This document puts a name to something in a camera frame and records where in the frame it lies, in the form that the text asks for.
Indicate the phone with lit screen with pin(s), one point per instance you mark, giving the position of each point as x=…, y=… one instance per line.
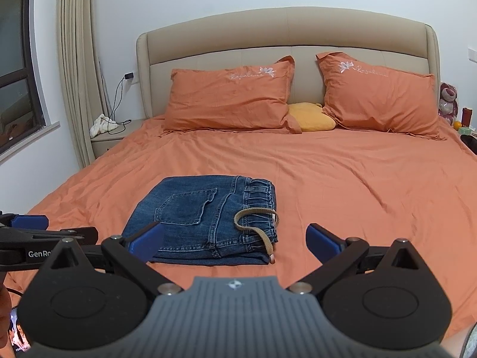
x=20, y=333

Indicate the beige padded headboard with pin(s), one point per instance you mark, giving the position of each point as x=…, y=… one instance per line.
x=261, y=33

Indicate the pink plush toy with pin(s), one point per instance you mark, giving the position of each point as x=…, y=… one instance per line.
x=448, y=100

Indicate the orange embroidered pillow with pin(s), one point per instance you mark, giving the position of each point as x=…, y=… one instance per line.
x=380, y=97
x=227, y=100

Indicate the yellow pillow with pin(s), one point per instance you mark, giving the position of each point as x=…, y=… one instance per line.
x=311, y=119

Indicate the beige nightstand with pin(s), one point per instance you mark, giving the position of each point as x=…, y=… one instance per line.
x=110, y=145

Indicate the dark red bottle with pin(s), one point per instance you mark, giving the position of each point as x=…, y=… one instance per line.
x=467, y=117

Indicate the white crumpled cloth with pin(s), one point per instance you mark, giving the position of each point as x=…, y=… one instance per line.
x=102, y=126

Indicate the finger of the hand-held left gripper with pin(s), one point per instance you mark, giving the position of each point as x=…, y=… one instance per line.
x=29, y=221
x=87, y=235

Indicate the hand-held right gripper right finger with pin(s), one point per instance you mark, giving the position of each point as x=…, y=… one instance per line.
x=322, y=242

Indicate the person's left forearm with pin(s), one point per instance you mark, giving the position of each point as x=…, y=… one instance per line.
x=3, y=309

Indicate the grey round object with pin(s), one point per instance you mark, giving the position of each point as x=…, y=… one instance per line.
x=467, y=339

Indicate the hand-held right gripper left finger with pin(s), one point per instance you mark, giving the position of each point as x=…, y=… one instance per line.
x=147, y=240

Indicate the dark framed window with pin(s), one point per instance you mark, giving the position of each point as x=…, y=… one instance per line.
x=16, y=82

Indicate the white wall switch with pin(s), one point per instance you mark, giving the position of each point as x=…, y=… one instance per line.
x=472, y=54

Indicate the orange fruit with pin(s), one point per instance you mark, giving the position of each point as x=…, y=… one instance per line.
x=457, y=124

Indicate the orange bed cover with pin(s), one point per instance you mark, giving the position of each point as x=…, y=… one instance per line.
x=354, y=179

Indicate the small green box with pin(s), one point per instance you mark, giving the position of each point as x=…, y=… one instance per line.
x=465, y=131

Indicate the blue denim pants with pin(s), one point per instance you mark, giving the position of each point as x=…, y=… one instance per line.
x=193, y=212

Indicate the black object on nightstand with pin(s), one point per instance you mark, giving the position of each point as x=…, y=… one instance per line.
x=470, y=143

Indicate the beige curtain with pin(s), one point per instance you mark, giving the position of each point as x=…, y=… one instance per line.
x=80, y=63

